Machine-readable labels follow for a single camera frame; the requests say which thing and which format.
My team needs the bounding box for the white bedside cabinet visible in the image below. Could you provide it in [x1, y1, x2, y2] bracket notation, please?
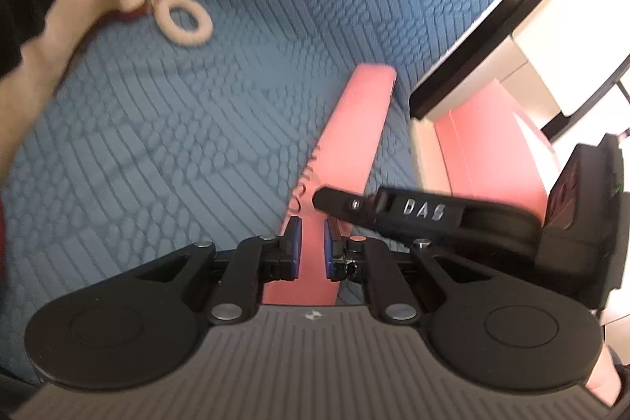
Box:
[512, 0, 630, 140]

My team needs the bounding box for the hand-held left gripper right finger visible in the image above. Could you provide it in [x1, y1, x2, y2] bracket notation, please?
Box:
[324, 217, 498, 326]

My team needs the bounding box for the blue textured bedspread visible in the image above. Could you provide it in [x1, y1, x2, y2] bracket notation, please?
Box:
[0, 0, 576, 381]

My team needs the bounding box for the black bed frame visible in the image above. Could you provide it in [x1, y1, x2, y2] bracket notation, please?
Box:
[410, 0, 618, 204]

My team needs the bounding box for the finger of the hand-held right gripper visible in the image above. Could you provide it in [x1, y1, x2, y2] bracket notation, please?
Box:
[313, 186, 472, 235]

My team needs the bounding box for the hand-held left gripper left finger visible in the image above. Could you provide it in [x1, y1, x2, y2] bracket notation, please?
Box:
[133, 216, 302, 326]

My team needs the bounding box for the pink cardboard box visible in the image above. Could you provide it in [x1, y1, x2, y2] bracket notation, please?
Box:
[435, 80, 562, 226]

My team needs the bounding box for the white fluffy hair tie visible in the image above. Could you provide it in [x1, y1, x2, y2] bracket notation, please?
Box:
[148, 0, 213, 48]

